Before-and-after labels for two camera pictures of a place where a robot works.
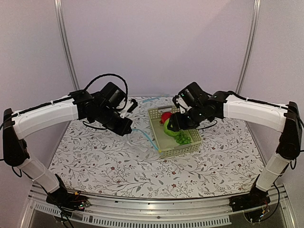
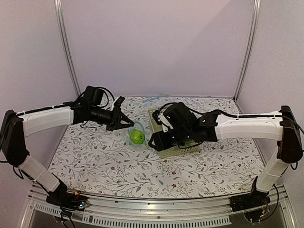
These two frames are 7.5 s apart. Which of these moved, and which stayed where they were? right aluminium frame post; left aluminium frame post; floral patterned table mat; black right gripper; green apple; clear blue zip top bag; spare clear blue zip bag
Moved: clear blue zip top bag; black right gripper; green apple
Stayed: right aluminium frame post; floral patterned table mat; left aluminium frame post; spare clear blue zip bag
